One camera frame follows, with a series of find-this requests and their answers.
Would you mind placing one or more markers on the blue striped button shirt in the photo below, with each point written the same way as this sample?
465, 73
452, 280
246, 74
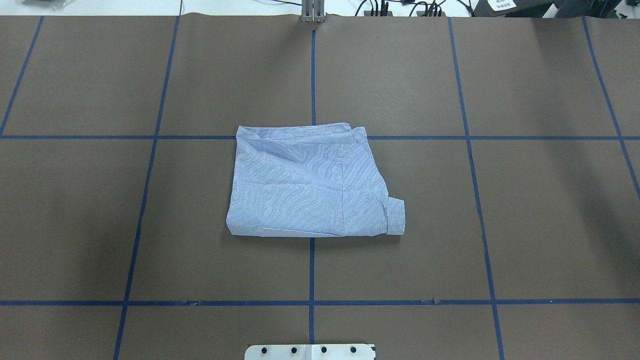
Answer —
316, 181

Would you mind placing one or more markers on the aluminium frame post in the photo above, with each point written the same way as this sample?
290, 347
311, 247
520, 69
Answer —
313, 11

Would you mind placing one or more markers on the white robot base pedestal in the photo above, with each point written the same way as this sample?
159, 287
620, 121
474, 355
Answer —
331, 351

